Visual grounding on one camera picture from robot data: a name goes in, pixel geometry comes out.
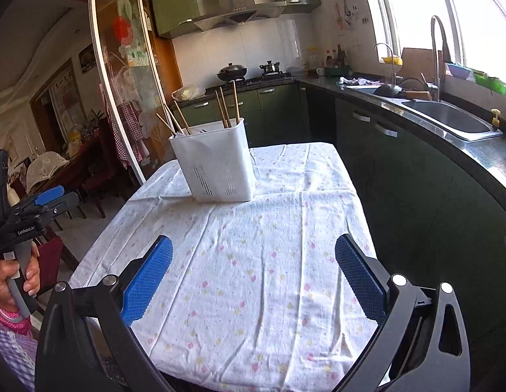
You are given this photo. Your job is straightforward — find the steel range hood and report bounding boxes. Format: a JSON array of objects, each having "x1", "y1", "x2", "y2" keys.
[{"x1": 193, "y1": 0, "x2": 287, "y2": 32}]

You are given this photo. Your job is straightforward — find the small chrome faucet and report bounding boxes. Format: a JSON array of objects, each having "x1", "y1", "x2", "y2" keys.
[{"x1": 373, "y1": 43, "x2": 399, "y2": 87}]

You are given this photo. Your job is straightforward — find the crumpled cloth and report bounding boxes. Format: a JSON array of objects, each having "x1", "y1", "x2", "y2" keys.
[{"x1": 339, "y1": 75, "x2": 378, "y2": 88}]

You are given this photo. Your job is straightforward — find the pink checked apron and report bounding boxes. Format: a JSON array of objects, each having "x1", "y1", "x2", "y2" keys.
[{"x1": 100, "y1": 82, "x2": 152, "y2": 169}]

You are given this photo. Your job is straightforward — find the dark stone countertop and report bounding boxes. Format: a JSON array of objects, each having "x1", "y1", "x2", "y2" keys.
[{"x1": 204, "y1": 74, "x2": 506, "y2": 197}]

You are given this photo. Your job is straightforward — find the dark wooden dining chair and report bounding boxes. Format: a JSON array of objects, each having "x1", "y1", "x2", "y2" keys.
[{"x1": 69, "y1": 119, "x2": 116, "y2": 218}]

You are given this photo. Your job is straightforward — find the purple checked clothing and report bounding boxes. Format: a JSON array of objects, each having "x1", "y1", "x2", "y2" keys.
[{"x1": 0, "y1": 327, "x2": 38, "y2": 392}]

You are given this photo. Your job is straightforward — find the window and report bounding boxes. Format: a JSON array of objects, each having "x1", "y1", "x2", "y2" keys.
[{"x1": 357, "y1": 0, "x2": 506, "y2": 90}]

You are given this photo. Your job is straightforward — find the gas stove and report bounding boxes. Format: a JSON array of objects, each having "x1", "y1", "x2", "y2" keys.
[{"x1": 214, "y1": 71, "x2": 295, "y2": 89}]

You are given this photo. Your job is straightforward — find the white floral tablecloth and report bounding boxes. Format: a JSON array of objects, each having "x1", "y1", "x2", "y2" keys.
[{"x1": 69, "y1": 142, "x2": 391, "y2": 387}]

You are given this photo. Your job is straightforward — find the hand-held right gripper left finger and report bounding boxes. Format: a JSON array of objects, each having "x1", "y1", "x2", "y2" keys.
[{"x1": 35, "y1": 235, "x2": 174, "y2": 392}]

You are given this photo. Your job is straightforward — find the wooden cutting board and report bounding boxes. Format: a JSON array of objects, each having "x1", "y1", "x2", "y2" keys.
[{"x1": 400, "y1": 48, "x2": 444, "y2": 90}]

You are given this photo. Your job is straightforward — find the dark pan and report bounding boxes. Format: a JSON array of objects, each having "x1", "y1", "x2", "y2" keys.
[{"x1": 373, "y1": 83, "x2": 409, "y2": 99}]

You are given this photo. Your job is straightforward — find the tall chrome faucet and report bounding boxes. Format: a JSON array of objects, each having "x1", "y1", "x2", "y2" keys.
[{"x1": 430, "y1": 15, "x2": 452, "y2": 103}]

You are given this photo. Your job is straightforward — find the steel sink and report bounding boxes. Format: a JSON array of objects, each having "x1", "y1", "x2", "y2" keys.
[{"x1": 400, "y1": 98, "x2": 503, "y2": 142}]

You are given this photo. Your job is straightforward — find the dark red chair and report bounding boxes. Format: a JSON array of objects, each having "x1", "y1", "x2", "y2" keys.
[{"x1": 33, "y1": 235, "x2": 74, "y2": 295}]

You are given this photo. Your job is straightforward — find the green wall cabinets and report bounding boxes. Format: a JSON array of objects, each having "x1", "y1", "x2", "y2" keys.
[{"x1": 149, "y1": 0, "x2": 323, "y2": 40}]

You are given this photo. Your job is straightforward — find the green container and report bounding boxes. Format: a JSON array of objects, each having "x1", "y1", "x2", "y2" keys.
[{"x1": 473, "y1": 69, "x2": 506, "y2": 95}]

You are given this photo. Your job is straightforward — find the person's left forearm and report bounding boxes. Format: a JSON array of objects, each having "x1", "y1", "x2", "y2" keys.
[{"x1": 0, "y1": 294, "x2": 33, "y2": 337}]

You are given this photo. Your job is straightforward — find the person's left hand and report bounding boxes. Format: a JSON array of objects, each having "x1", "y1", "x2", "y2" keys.
[{"x1": 0, "y1": 246, "x2": 41, "y2": 315}]

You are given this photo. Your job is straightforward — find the black wok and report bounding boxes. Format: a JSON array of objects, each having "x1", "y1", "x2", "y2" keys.
[{"x1": 216, "y1": 63, "x2": 248, "y2": 82}]

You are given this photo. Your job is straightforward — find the blue bowl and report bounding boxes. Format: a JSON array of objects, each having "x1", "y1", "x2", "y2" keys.
[{"x1": 446, "y1": 62, "x2": 472, "y2": 79}]

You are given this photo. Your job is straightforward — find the white plastic utensil holder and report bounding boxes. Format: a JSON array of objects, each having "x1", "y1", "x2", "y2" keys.
[{"x1": 168, "y1": 118, "x2": 256, "y2": 204}]

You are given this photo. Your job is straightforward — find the framed wall picture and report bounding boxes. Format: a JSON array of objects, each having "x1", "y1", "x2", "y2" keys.
[{"x1": 79, "y1": 44, "x2": 97, "y2": 71}]

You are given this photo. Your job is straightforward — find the cluster of condiment bottles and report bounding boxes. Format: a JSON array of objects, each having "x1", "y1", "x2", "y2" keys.
[{"x1": 308, "y1": 44, "x2": 352, "y2": 76}]

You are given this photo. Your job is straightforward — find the white lace cover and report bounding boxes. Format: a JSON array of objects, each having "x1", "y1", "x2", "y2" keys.
[{"x1": 26, "y1": 151, "x2": 70, "y2": 193}]

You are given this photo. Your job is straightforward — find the glass sliding door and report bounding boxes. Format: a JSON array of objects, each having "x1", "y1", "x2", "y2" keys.
[{"x1": 87, "y1": 0, "x2": 184, "y2": 185}]

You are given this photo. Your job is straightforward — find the clear plastic bag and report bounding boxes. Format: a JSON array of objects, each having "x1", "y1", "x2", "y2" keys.
[{"x1": 172, "y1": 85, "x2": 207, "y2": 102}]

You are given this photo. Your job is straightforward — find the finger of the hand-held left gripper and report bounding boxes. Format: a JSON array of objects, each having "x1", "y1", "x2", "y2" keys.
[
  {"x1": 10, "y1": 186, "x2": 65, "y2": 213},
  {"x1": 43, "y1": 192, "x2": 80, "y2": 223}
]

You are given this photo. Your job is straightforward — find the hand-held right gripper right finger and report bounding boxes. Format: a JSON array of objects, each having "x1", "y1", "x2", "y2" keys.
[{"x1": 330, "y1": 235, "x2": 472, "y2": 392}]

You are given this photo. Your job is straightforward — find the yellow toy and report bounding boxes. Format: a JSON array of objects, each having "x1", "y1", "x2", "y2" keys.
[{"x1": 67, "y1": 128, "x2": 83, "y2": 156}]

